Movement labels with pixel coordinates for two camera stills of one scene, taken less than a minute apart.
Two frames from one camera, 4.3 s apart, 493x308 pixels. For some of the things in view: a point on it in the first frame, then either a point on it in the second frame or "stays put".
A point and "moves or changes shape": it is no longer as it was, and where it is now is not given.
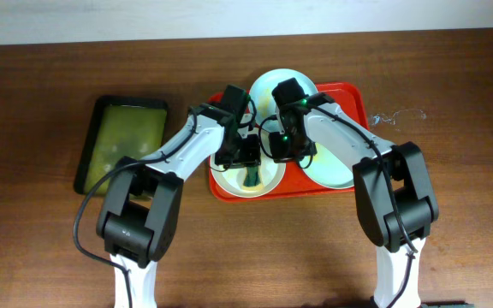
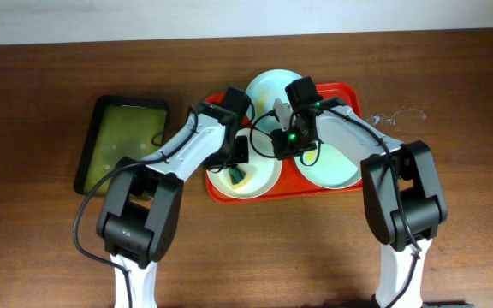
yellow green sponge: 252,180 → 237,174
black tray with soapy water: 121,127 stays put
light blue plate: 264,102 moves or changes shape
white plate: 231,179 stays put
